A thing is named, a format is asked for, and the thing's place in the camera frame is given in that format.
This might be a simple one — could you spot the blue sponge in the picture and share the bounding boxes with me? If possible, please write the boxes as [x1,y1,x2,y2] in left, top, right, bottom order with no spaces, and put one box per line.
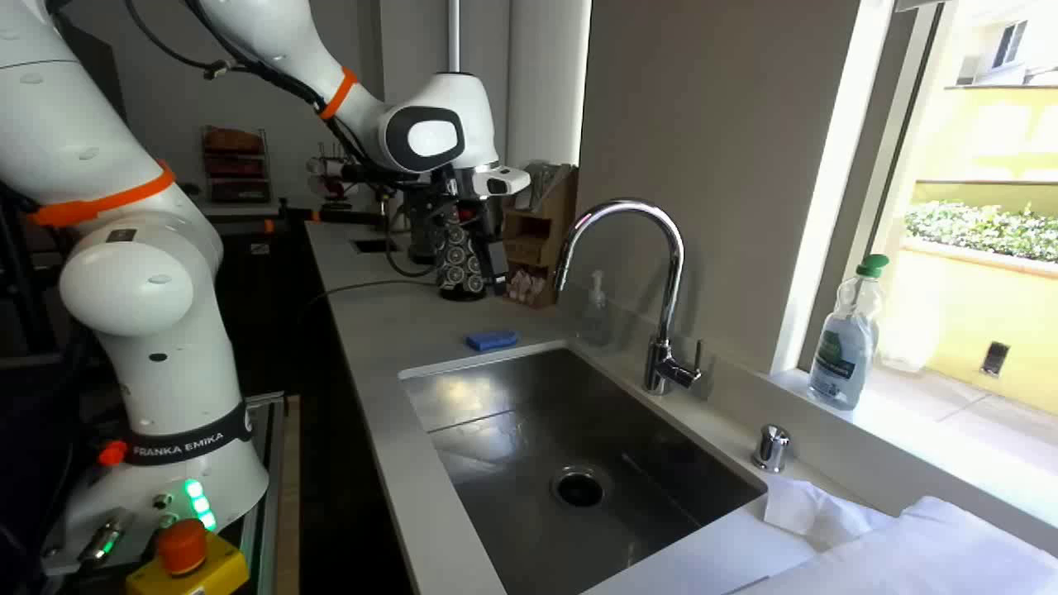
[462,328,523,357]

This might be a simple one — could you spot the wooden organizer rack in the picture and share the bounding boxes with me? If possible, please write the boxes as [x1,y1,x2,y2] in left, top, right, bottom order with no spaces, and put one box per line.
[496,164,582,312]

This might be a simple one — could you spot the yellow emergency stop button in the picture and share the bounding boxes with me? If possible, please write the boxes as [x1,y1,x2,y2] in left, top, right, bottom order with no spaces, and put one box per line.
[121,519,250,595]

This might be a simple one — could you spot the clear pump soap bottle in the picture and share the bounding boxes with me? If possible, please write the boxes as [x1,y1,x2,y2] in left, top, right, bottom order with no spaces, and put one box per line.
[579,267,616,350]

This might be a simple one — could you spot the chrome counter button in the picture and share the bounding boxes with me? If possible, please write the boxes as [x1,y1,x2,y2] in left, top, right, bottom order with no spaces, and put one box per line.
[750,425,795,478]

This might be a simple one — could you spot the green-capped dish soap bottle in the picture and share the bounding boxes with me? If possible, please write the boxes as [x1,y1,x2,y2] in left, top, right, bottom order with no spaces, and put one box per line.
[808,252,893,418]

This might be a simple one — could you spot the black cable on counter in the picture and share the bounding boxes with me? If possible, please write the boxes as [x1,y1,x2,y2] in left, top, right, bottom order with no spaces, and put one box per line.
[295,274,444,326]

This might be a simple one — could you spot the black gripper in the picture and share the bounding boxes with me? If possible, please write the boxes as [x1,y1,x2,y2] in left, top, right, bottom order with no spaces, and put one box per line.
[410,176,491,252]

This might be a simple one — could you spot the crumpled white paper towel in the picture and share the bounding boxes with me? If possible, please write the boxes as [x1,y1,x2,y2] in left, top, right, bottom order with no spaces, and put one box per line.
[756,472,897,557]

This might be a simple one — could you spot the stainless steel sink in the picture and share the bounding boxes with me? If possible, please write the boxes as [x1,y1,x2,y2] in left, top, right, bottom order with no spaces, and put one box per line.
[398,341,770,595]

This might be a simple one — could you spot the dark cylindrical canister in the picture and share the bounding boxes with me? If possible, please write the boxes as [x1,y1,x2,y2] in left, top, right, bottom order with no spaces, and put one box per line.
[402,195,439,267]

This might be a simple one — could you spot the wooden robot mounting table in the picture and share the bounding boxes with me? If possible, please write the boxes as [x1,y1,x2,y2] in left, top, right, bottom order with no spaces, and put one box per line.
[242,391,305,595]

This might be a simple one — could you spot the chrome gooseneck faucet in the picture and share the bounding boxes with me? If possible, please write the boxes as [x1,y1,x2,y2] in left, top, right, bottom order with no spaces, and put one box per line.
[555,198,709,397]

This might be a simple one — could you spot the shelf with brown items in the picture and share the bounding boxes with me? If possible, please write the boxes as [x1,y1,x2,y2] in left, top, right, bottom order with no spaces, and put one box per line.
[198,127,275,210]

